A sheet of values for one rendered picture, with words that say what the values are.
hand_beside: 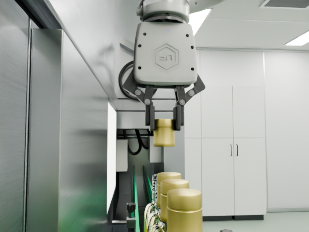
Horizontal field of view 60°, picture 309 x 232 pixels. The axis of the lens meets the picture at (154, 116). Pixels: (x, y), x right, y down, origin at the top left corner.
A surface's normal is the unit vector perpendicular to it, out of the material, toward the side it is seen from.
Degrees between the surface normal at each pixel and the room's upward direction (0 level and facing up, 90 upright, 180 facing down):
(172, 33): 86
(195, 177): 90
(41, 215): 90
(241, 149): 90
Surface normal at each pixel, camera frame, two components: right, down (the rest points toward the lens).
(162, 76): 0.07, -0.04
